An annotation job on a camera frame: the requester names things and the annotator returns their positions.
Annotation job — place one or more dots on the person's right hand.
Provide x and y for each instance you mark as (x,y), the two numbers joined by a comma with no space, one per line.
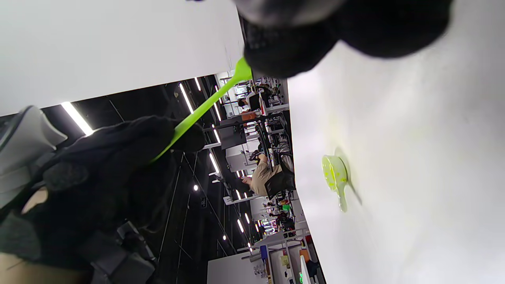
(375,23)

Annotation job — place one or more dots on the person's left hand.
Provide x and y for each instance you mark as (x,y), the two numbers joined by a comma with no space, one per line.
(110,169)

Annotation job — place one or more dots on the green silicone brush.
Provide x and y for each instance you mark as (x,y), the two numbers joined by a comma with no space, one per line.
(205,106)

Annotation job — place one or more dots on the small green cup of oil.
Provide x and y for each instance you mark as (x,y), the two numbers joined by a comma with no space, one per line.
(335,173)

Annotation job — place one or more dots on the ceiling light strips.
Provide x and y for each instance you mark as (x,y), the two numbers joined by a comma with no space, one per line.
(77,118)

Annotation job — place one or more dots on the white and black left controller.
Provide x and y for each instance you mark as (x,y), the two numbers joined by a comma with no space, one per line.
(27,134)

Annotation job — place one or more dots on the white partition board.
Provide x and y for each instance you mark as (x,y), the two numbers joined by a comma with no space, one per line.
(98,47)

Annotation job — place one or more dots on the black office chair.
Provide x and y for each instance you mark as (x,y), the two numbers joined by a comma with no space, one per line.
(282,181)

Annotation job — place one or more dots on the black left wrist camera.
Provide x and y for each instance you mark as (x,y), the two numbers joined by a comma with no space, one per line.
(118,260)

